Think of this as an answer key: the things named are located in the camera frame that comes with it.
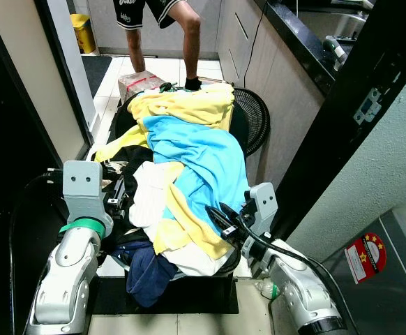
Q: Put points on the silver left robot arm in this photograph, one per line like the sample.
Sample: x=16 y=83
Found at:
x=67 y=272

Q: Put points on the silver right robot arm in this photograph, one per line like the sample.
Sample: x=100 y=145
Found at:
x=301 y=293

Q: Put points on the grey washing machine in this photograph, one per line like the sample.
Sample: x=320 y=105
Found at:
x=398 y=293

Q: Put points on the white knitted garment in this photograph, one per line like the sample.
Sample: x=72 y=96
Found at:
x=147 y=199

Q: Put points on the black garment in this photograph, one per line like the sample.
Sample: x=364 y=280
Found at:
x=130 y=164

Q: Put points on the pale yellow garment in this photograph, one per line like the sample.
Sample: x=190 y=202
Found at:
x=185 y=234

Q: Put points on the plain white garment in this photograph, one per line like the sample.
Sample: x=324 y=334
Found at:
x=199 y=262

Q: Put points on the light blue t-shirt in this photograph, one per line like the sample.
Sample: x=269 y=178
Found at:
x=203 y=160

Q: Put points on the black laundry basket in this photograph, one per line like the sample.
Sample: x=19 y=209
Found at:
x=238 y=132

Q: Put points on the navy blue garment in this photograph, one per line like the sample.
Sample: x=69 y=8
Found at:
x=147 y=279

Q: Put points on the bright yellow garment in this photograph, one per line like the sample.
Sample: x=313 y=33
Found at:
x=182 y=105

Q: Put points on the beige kitchen cabinet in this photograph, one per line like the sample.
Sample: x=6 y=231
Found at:
x=280 y=105

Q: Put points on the red star rating sticker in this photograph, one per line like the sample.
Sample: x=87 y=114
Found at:
x=367 y=257

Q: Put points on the dark floor mat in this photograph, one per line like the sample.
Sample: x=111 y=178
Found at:
x=97 y=75

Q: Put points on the silver door strike plate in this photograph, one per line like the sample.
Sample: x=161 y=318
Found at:
x=367 y=106

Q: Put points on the yellow bin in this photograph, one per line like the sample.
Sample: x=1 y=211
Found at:
x=83 y=35

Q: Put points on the person in black shorts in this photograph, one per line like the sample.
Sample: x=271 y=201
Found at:
x=189 y=42

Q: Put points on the black kitchen countertop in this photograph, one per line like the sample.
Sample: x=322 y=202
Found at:
x=301 y=42

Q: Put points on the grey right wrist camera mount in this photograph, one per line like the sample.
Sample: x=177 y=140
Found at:
x=262 y=206

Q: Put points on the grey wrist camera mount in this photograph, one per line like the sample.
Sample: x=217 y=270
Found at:
x=84 y=185
x=262 y=206

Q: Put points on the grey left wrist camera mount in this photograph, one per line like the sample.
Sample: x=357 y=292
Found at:
x=84 y=185

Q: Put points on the black door frame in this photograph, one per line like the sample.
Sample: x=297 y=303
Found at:
x=342 y=132

